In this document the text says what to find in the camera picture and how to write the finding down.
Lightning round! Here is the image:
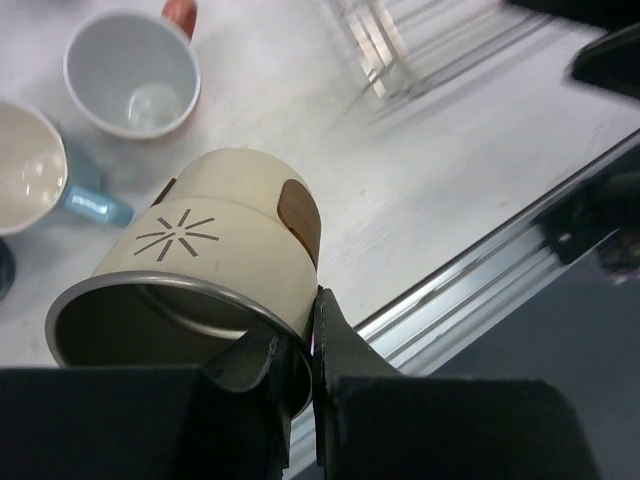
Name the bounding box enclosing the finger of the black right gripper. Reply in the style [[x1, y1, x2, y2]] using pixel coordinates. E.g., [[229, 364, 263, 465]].
[[570, 23, 639, 100]]

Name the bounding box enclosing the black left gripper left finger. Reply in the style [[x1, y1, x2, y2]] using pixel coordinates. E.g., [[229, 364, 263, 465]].
[[1, 328, 293, 479]]

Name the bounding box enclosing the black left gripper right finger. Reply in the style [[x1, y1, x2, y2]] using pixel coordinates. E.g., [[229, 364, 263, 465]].
[[313, 288, 600, 479]]

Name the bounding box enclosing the cream cup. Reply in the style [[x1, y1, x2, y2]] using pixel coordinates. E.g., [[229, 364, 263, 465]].
[[46, 148, 322, 414]]

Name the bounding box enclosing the light blue mug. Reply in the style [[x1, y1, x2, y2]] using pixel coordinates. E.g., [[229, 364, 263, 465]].
[[0, 100, 135, 237]]

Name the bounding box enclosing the pink mug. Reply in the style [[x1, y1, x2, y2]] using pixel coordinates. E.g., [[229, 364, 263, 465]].
[[63, 1, 202, 140]]

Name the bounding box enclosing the dark blue mug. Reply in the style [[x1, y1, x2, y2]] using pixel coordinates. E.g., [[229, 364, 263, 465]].
[[0, 239, 16, 302]]

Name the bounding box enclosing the aluminium front rail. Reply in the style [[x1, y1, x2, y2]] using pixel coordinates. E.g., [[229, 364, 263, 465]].
[[285, 134, 639, 479]]

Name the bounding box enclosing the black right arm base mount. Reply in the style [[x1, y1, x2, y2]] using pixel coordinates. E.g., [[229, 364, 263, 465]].
[[534, 168, 639, 283]]

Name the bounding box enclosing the metal wire dish rack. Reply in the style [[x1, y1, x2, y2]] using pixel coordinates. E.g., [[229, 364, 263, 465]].
[[321, 0, 552, 103]]

